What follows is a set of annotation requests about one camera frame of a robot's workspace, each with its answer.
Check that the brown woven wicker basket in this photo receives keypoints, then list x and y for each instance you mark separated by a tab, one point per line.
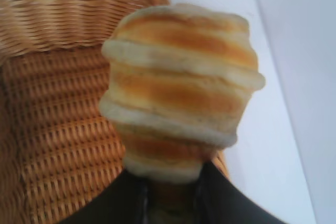
57	98

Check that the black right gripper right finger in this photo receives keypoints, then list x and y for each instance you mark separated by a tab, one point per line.
231	197

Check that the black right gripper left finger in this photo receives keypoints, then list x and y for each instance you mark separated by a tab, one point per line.
123	200

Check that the long striped bread loaf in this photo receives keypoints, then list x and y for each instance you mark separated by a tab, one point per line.
181	90

